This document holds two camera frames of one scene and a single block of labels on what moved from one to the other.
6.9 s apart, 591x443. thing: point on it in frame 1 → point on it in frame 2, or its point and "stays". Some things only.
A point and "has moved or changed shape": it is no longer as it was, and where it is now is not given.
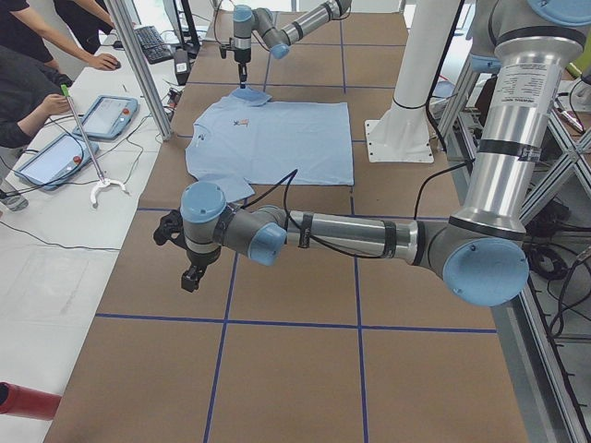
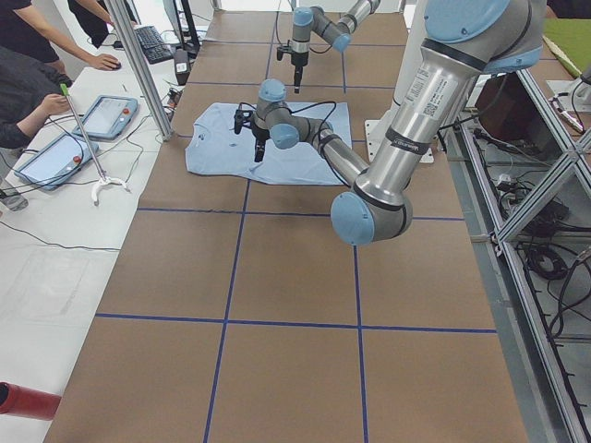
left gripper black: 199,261 → 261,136
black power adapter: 182,65 stays
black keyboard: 152,44 stays
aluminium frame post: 131,45 stays
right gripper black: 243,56 → 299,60
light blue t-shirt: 241,138 has moved or changed shape
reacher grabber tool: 102,181 stays
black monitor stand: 193,46 stays
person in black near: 26,83 stays
